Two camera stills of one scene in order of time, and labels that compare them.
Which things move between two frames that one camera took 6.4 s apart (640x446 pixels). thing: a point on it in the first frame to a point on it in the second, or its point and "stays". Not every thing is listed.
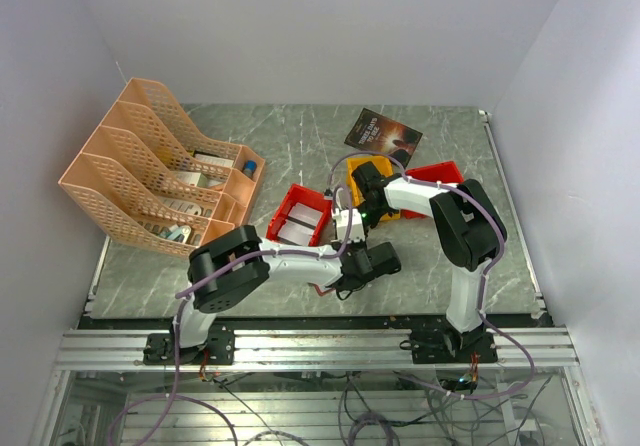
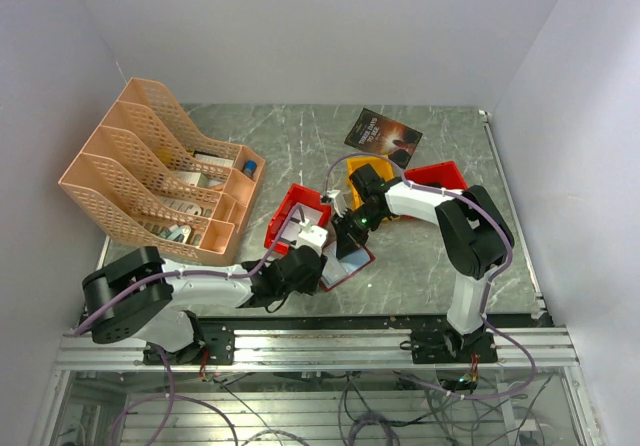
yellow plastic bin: x=385 y=166 stays
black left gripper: x=359 y=244 to x=310 y=284
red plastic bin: x=444 y=172 stays
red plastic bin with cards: x=300 y=217 stays
